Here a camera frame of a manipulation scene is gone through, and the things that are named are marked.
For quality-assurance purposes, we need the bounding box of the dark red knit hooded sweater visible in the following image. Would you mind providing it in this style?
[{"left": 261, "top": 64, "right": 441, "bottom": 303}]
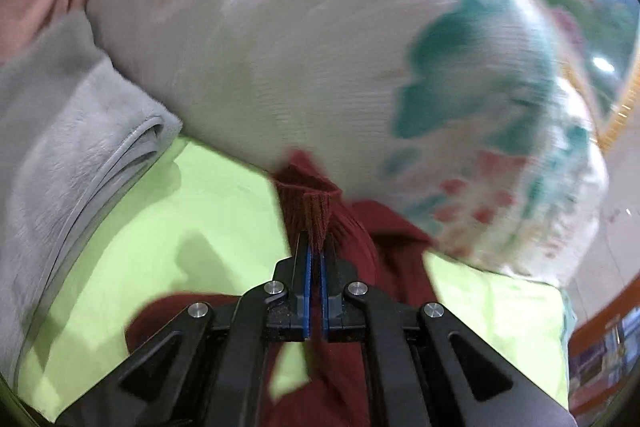
[{"left": 119, "top": 152, "right": 434, "bottom": 426}]

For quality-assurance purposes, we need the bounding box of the light green bed sheet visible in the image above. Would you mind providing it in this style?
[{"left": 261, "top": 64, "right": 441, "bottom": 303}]
[{"left": 17, "top": 138, "right": 573, "bottom": 419}]

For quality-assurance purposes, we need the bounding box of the white floral quilt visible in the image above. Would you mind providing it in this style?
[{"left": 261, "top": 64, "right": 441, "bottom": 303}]
[{"left": 87, "top": 0, "right": 608, "bottom": 286}]

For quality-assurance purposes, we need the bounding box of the folded grey towel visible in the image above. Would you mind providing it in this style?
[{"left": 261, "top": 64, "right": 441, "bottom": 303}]
[{"left": 1, "top": 11, "right": 181, "bottom": 383}]

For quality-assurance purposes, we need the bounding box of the orange wooden furniture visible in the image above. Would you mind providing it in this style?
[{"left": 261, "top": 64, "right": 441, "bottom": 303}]
[{"left": 568, "top": 280, "right": 639, "bottom": 426}]

